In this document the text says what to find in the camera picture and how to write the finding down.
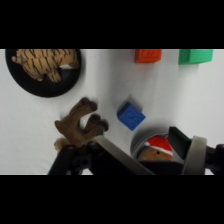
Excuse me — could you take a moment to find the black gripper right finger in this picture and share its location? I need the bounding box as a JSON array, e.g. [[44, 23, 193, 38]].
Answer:
[[167, 126, 224, 176]]

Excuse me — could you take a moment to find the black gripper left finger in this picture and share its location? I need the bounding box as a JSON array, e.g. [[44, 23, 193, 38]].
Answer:
[[48, 134, 155, 176]]

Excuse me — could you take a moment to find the blue block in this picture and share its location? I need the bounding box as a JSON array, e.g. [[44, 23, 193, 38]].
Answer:
[[116, 101, 147, 132]]

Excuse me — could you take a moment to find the green block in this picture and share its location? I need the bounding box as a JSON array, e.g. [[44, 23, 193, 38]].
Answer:
[[177, 49, 214, 66]]

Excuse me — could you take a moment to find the red block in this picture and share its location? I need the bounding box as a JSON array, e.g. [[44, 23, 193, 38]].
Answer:
[[134, 49, 163, 64]]

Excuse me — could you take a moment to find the gingerbread plush with santa hat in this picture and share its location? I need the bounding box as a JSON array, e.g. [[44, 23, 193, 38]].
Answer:
[[137, 134, 175, 162]]

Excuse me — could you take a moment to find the brown moose plush toy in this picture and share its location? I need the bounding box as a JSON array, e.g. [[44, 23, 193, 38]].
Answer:
[[53, 97, 110, 154]]

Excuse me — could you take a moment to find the black round plate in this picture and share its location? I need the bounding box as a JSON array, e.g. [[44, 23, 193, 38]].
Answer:
[[4, 49, 83, 98]]

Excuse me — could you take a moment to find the tiger plush toy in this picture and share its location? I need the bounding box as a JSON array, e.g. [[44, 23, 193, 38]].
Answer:
[[11, 49, 81, 83]]

